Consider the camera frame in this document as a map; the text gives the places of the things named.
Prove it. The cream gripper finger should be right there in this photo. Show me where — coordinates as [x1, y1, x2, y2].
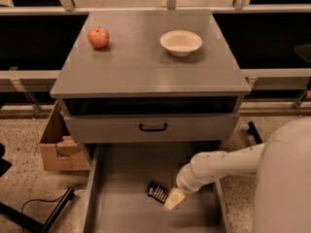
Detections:
[163, 187, 186, 212]

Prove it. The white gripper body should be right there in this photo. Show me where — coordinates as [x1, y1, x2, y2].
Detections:
[176, 164, 204, 194]

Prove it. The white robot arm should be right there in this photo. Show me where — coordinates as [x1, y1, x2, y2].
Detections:
[164, 116, 311, 233]

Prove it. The open grey middle drawer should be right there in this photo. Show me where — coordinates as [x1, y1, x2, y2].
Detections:
[81, 143, 232, 233]

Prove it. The closed grey top drawer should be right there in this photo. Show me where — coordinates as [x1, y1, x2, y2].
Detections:
[64, 114, 239, 144]

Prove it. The grey drawer cabinet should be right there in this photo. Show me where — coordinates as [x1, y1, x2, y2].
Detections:
[52, 10, 250, 155]

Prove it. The black stand leg right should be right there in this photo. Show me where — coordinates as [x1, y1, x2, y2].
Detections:
[247, 121, 262, 144]

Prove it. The black stand leg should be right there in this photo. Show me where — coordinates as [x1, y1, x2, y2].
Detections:
[0, 187, 75, 233]
[247, 121, 262, 144]

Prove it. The cardboard box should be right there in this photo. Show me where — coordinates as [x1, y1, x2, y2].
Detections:
[39, 103, 89, 171]

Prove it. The white paper bowl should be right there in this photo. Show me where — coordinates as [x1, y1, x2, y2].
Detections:
[160, 30, 202, 57]

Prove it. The black stand leg left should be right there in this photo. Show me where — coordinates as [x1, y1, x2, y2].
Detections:
[0, 187, 75, 233]

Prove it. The red apple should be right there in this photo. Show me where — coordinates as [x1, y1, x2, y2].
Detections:
[87, 26, 110, 50]

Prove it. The metal window railing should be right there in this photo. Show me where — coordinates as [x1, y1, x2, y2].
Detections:
[0, 0, 311, 17]

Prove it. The black drawer handle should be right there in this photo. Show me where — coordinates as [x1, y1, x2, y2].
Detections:
[139, 123, 168, 132]

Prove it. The black cable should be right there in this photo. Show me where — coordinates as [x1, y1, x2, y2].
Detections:
[20, 186, 87, 233]

